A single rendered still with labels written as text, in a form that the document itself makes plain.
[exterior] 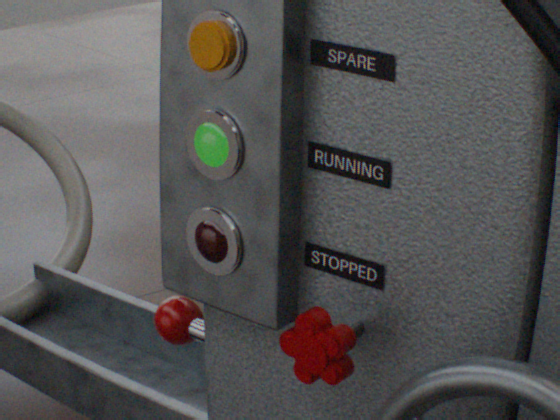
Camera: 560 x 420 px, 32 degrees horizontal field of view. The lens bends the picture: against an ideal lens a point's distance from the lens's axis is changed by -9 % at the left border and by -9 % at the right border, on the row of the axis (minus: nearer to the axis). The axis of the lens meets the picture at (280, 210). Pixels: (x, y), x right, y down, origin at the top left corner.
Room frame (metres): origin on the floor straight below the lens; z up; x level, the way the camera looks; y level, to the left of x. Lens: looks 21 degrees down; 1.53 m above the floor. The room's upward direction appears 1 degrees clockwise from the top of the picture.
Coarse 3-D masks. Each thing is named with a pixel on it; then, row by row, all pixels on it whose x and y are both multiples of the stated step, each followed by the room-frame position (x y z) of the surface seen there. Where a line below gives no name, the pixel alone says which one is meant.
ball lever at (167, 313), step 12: (168, 300) 0.59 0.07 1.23; (180, 300) 0.59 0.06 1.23; (192, 300) 0.60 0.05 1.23; (156, 312) 0.59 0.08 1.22; (168, 312) 0.58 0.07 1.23; (180, 312) 0.58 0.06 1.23; (192, 312) 0.58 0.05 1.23; (156, 324) 0.58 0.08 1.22; (168, 324) 0.58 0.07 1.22; (180, 324) 0.58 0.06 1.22; (192, 324) 0.58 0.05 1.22; (168, 336) 0.58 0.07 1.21; (180, 336) 0.58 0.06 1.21; (192, 336) 0.58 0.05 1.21; (204, 336) 0.57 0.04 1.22
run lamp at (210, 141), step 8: (200, 128) 0.50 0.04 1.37; (208, 128) 0.49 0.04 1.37; (216, 128) 0.49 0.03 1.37; (200, 136) 0.50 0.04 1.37; (208, 136) 0.49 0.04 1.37; (216, 136) 0.49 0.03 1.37; (224, 136) 0.49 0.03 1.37; (200, 144) 0.49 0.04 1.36; (208, 144) 0.49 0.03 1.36; (216, 144) 0.49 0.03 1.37; (224, 144) 0.49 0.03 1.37; (200, 152) 0.50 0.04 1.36; (208, 152) 0.49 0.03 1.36; (216, 152) 0.49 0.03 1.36; (224, 152) 0.49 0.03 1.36; (208, 160) 0.49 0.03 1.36; (216, 160) 0.49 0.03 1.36; (224, 160) 0.49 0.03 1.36
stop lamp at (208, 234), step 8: (200, 224) 0.50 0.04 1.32; (208, 224) 0.50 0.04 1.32; (216, 224) 0.49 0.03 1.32; (200, 232) 0.50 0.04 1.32; (208, 232) 0.49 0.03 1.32; (216, 232) 0.49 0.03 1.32; (200, 240) 0.50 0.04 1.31; (208, 240) 0.49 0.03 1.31; (216, 240) 0.49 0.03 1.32; (224, 240) 0.49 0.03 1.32; (200, 248) 0.50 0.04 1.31; (208, 248) 0.49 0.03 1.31; (216, 248) 0.49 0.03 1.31; (224, 248) 0.49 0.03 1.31; (208, 256) 0.49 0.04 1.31; (216, 256) 0.49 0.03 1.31; (224, 256) 0.49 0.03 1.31
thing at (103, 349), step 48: (48, 288) 0.86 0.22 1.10; (96, 288) 0.82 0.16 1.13; (0, 336) 0.74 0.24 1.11; (48, 336) 0.80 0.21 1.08; (96, 336) 0.81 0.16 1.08; (144, 336) 0.78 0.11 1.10; (48, 384) 0.70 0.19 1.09; (96, 384) 0.66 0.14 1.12; (144, 384) 0.72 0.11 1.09; (192, 384) 0.72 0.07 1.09
